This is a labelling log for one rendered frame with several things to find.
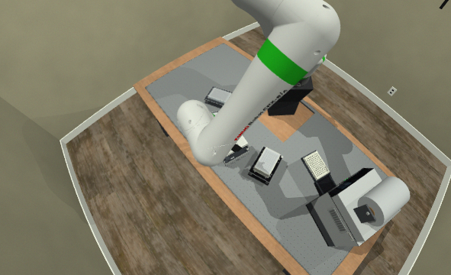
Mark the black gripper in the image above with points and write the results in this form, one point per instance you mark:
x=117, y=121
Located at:
x=236, y=148

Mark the white roll of film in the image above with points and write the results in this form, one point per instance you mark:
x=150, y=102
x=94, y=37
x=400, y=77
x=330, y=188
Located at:
x=385, y=199

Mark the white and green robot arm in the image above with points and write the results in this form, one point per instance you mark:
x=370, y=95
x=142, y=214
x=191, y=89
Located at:
x=299, y=34

